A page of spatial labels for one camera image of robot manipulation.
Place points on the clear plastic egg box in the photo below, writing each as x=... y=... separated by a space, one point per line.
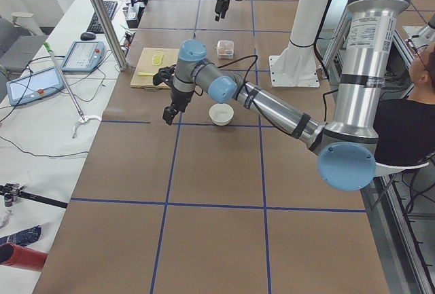
x=225 y=49

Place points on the white bowl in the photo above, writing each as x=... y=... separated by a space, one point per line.
x=221 y=114

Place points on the black computer mouse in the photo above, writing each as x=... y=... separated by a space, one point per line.
x=87 y=36

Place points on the teach pendant near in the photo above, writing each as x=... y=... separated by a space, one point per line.
x=36 y=86

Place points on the wooden cutting board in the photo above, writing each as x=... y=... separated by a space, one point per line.
x=145 y=65

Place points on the aluminium frame post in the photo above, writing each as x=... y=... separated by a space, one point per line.
x=110 y=33

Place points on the long grabber stick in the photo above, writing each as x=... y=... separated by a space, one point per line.
x=83 y=118

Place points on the teach pendant far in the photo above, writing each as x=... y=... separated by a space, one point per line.
x=83 y=56

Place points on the teach pendant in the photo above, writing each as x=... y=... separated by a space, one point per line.
x=83 y=56
x=36 y=86

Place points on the seated person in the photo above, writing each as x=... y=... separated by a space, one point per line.
x=405 y=126

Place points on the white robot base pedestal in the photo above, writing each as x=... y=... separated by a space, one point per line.
x=296 y=65

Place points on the red bottle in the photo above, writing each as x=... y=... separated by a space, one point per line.
x=22 y=257

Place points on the yellow plastic knife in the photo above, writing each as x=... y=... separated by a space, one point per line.
x=144 y=74

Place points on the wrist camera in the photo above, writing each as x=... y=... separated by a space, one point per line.
x=164 y=76

